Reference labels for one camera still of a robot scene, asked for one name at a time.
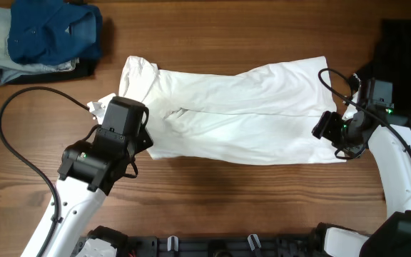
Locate white t-shirt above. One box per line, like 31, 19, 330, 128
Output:
118, 55, 347, 166

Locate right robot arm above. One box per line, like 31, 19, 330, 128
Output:
312, 79, 411, 256

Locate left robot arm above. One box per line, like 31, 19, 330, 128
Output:
22, 94, 153, 256

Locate black folded garment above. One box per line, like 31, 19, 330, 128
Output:
8, 59, 98, 85

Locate black t-shirt with logo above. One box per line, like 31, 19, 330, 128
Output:
348, 19, 411, 122

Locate light grey folded garment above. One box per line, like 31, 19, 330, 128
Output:
0, 8, 79, 86

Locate right black cable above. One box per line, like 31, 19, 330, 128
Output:
318, 68, 411, 257

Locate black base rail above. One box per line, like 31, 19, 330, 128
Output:
80, 228, 335, 257

